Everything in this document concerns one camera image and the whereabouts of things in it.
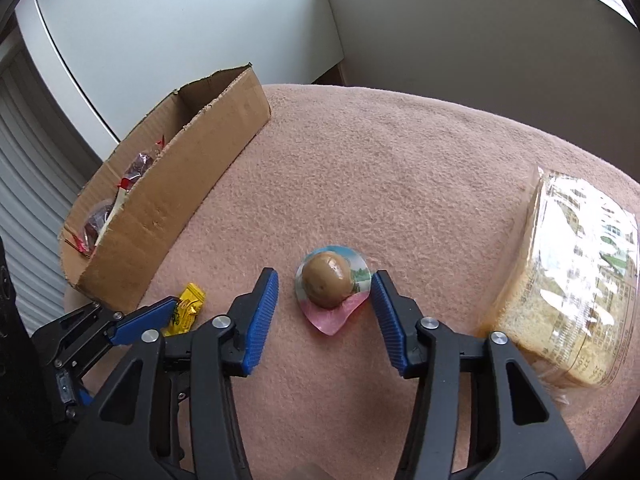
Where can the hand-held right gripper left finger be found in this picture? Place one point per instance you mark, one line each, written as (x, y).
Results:
(260, 320)

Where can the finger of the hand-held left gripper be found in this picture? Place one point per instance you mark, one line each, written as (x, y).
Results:
(70, 390)
(150, 317)

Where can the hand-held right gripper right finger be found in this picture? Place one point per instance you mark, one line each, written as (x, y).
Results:
(387, 320)

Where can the small yellow candy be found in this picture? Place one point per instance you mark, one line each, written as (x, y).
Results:
(187, 305)

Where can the brown jelly cup candy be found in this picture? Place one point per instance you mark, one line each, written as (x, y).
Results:
(325, 280)

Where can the dark candy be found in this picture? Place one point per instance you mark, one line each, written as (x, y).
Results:
(142, 167)
(95, 222)

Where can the cardboard box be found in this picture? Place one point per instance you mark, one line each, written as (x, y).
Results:
(200, 160)

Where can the pink blanket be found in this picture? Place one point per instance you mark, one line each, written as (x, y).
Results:
(375, 170)

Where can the bread slices in clear bag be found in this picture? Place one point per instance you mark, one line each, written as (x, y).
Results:
(565, 285)

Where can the white slatted door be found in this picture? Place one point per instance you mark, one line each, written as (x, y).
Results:
(30, 170)

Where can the white cabinet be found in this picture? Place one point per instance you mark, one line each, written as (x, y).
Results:
(200, 25)

